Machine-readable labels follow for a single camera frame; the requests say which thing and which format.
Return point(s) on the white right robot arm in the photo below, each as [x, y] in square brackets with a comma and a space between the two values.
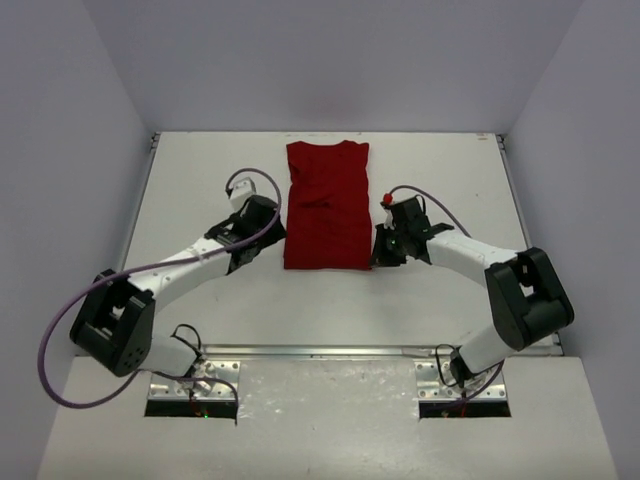
[526, 297]

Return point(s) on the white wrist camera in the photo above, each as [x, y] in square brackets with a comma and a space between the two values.
[388, 205]
[240, 192]

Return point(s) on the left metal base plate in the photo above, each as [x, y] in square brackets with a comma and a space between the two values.
[211, 380]

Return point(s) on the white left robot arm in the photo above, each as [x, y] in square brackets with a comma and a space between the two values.
[115, 324]

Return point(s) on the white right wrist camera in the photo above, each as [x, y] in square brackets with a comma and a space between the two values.
[388, 205]

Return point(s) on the red t shirt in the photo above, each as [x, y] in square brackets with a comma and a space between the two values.
[328, 212]

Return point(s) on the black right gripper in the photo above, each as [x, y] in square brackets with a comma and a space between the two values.
[380, 257]

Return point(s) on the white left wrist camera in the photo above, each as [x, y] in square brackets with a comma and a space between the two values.
[240, 192]

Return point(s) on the metal base plate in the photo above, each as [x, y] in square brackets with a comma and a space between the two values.
[437, 385]
[211, 380]

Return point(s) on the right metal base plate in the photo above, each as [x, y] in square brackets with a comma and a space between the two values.
[437, 385]

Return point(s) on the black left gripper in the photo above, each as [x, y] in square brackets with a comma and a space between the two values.
[267, 230]

